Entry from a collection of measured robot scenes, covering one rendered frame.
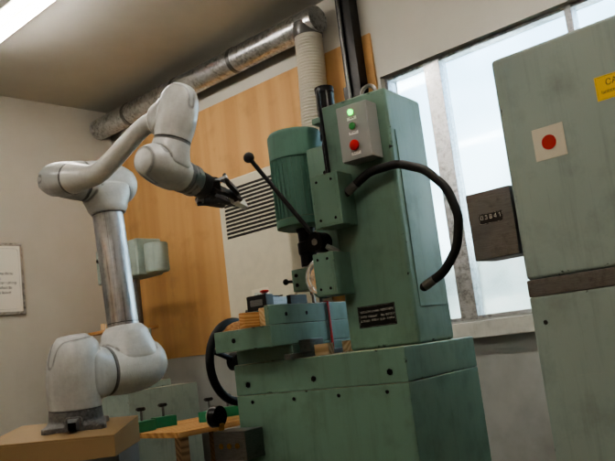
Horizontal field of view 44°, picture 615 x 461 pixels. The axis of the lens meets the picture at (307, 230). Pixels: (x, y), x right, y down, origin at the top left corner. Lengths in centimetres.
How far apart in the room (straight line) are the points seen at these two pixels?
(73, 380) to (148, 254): 223
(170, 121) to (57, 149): 352
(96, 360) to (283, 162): 82
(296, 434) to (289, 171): 78
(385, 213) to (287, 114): 235
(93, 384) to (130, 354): 16
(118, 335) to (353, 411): 81
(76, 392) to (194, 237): 272
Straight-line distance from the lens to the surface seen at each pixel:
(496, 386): 360
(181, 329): 506
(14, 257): 520
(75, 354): 235
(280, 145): 238
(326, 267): 210
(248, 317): 210
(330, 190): 212
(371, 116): 213
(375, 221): 213
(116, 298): 250
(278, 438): 222
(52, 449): 225
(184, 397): 463
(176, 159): 203
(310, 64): 415
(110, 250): 253
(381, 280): 212
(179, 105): 208
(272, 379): 221
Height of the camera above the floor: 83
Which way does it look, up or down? 9 degrees up
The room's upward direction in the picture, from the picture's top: 7 degrees counter-clockwise
